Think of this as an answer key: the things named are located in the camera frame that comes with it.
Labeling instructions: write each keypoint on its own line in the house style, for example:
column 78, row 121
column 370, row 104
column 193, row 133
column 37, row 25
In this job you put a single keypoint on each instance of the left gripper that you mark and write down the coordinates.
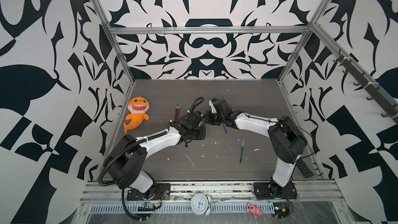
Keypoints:
column 202, row 137

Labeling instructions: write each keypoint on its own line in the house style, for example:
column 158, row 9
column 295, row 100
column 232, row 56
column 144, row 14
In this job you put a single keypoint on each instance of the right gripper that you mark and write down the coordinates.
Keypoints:
column 208, row 117

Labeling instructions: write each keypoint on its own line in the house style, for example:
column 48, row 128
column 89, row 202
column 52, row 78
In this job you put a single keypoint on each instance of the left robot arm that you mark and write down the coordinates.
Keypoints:
column 124, row 164

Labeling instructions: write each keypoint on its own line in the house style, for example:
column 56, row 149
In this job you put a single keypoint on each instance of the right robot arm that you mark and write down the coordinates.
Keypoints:
column 287, row 140

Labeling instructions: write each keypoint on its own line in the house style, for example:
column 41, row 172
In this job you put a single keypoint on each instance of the orange shark plush toy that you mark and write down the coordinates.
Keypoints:
column 138, row 108

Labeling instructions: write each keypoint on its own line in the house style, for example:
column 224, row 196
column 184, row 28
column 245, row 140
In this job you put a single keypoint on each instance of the white alarm clock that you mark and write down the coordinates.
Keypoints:
column 201, row 204

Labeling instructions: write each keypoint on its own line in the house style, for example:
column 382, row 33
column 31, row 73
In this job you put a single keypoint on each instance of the black remote control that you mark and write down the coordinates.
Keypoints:
column 304, row 169

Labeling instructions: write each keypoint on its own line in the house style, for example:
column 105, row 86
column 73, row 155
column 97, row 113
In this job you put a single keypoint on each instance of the pink pig toy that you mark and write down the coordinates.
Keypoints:
column 254, row 210

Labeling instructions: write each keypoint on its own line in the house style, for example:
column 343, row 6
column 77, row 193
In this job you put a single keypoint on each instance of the green circuit board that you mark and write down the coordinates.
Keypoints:
column 282, row 210

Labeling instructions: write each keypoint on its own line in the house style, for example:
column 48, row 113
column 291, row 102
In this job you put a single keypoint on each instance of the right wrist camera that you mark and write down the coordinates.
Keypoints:
column 212, row 105

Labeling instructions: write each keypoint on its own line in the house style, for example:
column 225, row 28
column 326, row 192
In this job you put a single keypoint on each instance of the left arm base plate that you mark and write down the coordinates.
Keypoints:
column 155, row 192

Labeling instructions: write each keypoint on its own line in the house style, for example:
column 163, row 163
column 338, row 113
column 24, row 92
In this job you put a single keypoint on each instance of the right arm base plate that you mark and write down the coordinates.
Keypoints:
column 266, row 191

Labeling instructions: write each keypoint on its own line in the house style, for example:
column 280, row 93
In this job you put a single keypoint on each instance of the wall hook rack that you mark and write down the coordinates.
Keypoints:
column 365, row 81

